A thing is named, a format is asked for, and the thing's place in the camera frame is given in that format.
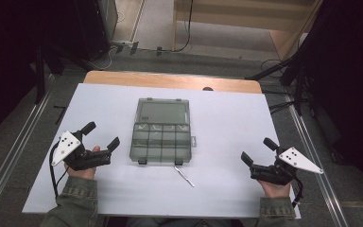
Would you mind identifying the person's right hand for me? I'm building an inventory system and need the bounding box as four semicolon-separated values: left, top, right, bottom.
257;179;293;200

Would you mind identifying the thin silver metal tool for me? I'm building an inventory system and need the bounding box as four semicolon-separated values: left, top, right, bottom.
173;166;196;188

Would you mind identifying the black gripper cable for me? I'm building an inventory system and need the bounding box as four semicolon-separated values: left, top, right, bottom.
290;175;304;209
48;141;71;200

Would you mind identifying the aluminium floor rail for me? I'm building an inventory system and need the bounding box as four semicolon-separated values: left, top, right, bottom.
284;94;352;227
0;90;52;216

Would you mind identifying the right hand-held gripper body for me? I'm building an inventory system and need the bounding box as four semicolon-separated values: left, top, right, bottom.
250;146;325;186

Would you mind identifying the dark cabinet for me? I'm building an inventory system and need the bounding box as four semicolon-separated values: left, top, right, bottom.
74;0;119;62

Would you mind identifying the white board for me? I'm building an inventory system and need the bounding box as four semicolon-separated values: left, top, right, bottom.
22;82;303;219

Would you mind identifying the black hanging cable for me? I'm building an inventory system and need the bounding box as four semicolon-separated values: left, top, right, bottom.
172;0;195;54

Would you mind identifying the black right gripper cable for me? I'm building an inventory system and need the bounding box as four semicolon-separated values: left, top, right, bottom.
290;175;304;209

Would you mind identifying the wooden table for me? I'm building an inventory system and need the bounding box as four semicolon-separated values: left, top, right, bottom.
82;70;263;95

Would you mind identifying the black metal stand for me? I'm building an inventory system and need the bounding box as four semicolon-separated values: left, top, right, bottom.
245;46;320;117
27;41;91;106

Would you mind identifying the light wooden furniture frame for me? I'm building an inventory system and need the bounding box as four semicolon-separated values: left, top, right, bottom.
171;0;325;61

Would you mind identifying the person's left hand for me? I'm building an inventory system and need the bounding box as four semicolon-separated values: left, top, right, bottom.
63;145;101;182

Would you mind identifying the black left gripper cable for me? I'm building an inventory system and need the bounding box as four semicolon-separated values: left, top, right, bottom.
48;141;71;200

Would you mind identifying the clear grey plastic organizer box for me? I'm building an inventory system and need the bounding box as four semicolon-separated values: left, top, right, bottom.
129;96;199;166

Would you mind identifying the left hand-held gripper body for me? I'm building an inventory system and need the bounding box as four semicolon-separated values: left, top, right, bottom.
50;130;112;172

